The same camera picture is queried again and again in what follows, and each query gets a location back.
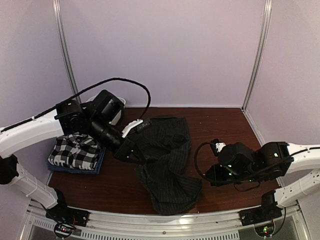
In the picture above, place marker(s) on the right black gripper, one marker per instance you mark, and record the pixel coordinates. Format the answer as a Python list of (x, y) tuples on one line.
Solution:
[(215, 169)]

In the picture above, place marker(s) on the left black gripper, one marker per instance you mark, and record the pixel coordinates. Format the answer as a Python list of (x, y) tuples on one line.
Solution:
[(123, 151)]

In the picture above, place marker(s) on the dark grey pinstriped shirt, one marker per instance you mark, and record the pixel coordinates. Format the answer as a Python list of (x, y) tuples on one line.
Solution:
[(166, 145)]

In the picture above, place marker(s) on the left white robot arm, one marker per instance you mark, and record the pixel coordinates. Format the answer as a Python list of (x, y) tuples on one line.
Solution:
[(65, 118)]

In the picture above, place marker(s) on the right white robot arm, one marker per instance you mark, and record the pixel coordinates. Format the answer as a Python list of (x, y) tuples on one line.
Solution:
[(279, 158)]

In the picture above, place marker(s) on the white plastic basket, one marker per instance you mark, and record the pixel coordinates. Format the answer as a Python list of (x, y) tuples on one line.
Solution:
[(117, 118)]

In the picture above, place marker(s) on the black white checkered folded shirt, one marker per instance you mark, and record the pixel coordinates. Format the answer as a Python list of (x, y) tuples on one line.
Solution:
[(75, 152)]

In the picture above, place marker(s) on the blue folded shirt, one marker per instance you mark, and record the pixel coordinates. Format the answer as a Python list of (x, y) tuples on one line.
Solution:
[(96, 170)]

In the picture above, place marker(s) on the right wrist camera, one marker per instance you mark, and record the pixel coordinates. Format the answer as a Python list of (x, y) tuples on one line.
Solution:
[(217, 146)]

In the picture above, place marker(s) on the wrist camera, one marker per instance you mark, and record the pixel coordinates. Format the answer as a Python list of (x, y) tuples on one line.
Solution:
[(217, 146), (136, 126)]

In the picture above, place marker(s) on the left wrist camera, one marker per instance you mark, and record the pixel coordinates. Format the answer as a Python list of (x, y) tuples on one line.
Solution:
[(136, 126)]

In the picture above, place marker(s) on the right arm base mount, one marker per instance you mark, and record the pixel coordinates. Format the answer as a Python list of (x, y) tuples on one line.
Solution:
[(266, 212)]

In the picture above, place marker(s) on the front aluminium rail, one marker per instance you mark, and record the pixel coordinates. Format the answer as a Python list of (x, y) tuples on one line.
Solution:
[(221, 225)]

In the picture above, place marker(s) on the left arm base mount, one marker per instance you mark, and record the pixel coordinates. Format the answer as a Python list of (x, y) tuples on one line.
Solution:
[(67, 215)]

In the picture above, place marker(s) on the left aluminium corner post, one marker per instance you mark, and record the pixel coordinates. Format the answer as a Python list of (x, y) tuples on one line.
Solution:
[(63, 45)]

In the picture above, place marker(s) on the aluminium corner post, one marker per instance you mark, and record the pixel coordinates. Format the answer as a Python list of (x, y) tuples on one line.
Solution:
[(265, 26), (63, 45)]

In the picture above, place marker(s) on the right aluminium corner post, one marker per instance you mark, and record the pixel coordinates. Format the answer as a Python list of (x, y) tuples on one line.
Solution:
[(265, 26)]

